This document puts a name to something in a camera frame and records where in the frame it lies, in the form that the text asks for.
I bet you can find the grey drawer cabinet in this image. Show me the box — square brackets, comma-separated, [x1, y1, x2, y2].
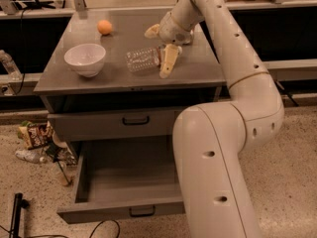
[33, 7, 228, 151]

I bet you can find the plastic bottle on floor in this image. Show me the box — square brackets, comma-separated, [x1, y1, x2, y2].
[15, 150, 47, 164]

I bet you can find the closed grey upper drawer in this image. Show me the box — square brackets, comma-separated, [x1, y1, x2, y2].
[49, 107, 182, 142]

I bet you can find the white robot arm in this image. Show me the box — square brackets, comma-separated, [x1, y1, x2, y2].
[146, 0, 284, 238]

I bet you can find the orange fruit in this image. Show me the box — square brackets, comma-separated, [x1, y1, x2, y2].
[97, 20, 113, 35]

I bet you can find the black stand on floor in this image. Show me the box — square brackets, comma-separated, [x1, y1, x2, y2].
[9, 193, 30, 238]

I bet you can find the white ceramic bowl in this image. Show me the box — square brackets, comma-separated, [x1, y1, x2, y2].
[64, 44, 106, 77]

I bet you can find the open grey lower drawer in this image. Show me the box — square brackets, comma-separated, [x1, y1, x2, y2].
[57, 135, 184, 224]

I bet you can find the black floor cable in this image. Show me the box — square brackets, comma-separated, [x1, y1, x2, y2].
[0, 219, 121, 238]

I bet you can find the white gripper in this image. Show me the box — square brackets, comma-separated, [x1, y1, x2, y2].
[145, 11, 193, 78]

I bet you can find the clear bottle on left rail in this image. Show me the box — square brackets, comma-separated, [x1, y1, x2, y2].
[0, 50, 22, 81]

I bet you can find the snack chip bag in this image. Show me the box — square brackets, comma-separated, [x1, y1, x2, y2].
[18, 121, 53, 150]

